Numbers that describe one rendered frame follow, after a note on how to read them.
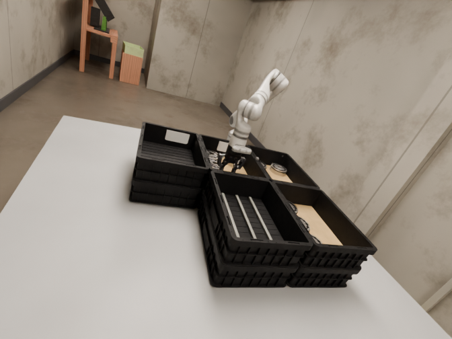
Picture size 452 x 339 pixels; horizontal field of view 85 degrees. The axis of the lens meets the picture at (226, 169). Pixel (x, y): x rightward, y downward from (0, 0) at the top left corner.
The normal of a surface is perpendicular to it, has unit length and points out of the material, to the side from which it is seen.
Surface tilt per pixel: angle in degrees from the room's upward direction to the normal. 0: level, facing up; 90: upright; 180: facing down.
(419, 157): 90
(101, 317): 0
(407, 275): 90
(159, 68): 90
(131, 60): 90
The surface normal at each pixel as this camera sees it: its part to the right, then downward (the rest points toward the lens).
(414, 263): -0.90, -0.11
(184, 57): 0.30, 0.52
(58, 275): 0.31, -0.84
